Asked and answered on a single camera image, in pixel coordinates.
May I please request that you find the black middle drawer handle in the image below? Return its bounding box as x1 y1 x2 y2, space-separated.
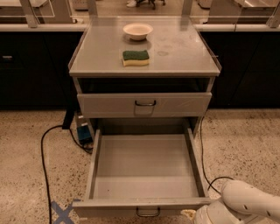
136 207 161 218

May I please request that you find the blue tape cross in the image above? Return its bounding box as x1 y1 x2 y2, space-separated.
51 201 75 224

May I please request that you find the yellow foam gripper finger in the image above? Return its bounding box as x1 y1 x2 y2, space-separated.
180 209 196 221

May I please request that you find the black cable right floor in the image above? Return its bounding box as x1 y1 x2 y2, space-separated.
199 115 235 195

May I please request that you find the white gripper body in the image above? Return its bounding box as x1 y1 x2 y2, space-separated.
194 197 242 224

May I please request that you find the black drawer handle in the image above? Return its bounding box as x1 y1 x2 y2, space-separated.
136 207 161 218
135 100 157 107

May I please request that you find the grey drawer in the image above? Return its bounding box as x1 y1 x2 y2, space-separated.
73 128 213 218
77 93 212 118

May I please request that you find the blue power box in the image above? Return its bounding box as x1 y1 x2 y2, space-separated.
75 112 93 144

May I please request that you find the green and yellow sponge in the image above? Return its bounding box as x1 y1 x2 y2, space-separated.
122 50 150 67

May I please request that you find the black upper drawer handle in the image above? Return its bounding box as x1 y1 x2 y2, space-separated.
135 100 157 107

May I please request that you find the black cable floor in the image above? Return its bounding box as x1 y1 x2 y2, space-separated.
199 115 235 195
39 124 95 224

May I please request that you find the white ceramic bowl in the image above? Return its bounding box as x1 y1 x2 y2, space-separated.
122 23 153 41

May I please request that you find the black cable left floor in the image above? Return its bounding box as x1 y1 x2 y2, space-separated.
39 124 95 224

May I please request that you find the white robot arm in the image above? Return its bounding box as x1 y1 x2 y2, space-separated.
181 180 280 224

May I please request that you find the grey metal drawer cabinet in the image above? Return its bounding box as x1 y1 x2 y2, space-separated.
69 17 220 139

